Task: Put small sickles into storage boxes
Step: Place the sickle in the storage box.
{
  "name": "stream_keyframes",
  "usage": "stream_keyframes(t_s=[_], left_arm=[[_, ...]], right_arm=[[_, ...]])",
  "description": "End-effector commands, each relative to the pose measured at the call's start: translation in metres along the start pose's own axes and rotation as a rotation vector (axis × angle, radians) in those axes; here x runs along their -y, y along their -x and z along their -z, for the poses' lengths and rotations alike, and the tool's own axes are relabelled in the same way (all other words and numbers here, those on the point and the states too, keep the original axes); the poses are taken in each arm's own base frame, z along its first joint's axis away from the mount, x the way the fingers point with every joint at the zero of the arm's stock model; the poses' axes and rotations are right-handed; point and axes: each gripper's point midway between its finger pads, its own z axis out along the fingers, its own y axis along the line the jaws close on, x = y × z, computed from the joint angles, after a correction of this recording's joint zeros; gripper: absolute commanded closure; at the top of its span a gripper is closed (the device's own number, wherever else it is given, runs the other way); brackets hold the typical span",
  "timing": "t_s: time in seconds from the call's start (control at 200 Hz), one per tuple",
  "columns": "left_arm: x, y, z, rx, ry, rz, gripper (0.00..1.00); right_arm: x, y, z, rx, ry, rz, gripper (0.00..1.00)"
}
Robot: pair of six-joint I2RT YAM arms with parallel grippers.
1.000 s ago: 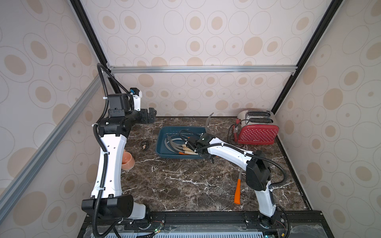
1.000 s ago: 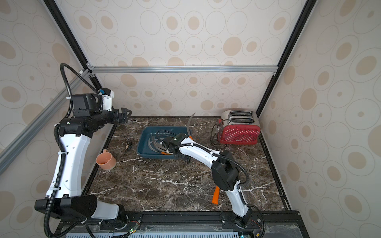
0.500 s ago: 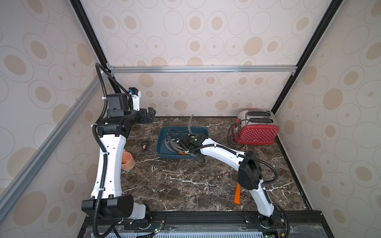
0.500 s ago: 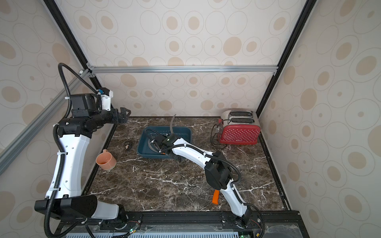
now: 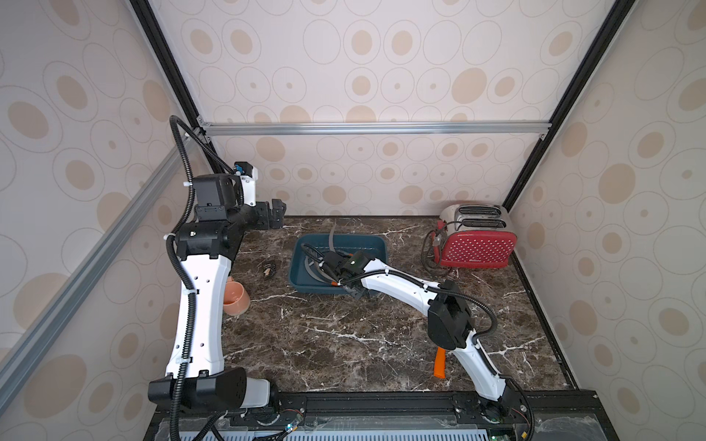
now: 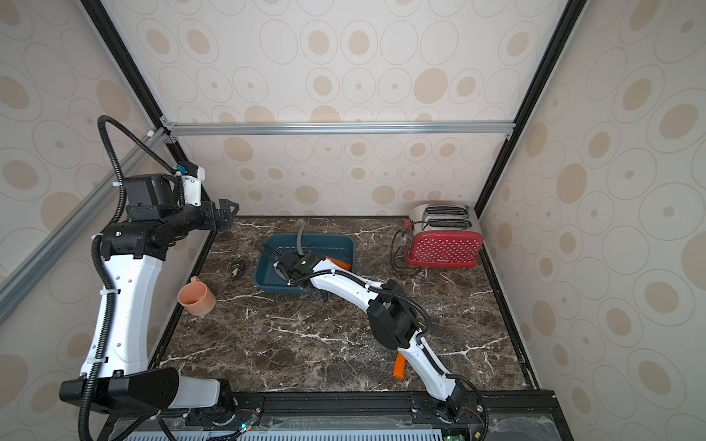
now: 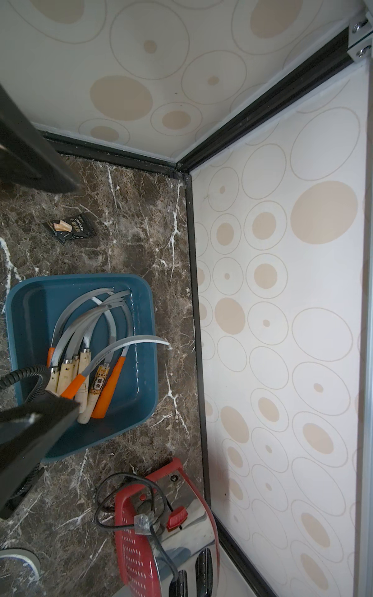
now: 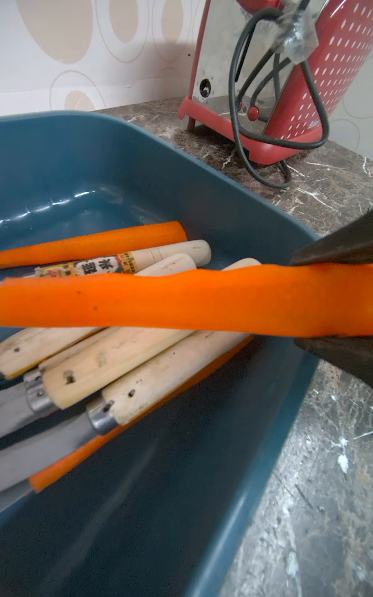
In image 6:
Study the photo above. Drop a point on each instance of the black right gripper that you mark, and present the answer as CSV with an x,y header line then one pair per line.
x,y
284,265

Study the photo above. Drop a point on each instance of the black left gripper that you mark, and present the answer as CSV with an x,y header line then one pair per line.
x,y
219,215

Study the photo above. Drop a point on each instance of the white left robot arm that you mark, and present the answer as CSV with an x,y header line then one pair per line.
x,y
128,255

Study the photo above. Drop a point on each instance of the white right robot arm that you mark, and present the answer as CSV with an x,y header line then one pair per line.
x,y
397,322

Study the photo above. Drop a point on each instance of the teal plastic storage box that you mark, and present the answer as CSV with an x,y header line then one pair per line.
x,y
340,247

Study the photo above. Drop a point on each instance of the pink tape roll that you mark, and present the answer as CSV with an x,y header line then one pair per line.
x,y
196,298

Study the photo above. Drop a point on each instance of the red polka dot toaster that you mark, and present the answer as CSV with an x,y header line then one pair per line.
x,y
442,235

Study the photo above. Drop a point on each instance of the horizontal aluminium frame bar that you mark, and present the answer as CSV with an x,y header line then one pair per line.
x,y
340,128

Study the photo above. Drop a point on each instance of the diagonal aluminium frame bar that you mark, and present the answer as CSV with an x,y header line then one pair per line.
x,y
49,193

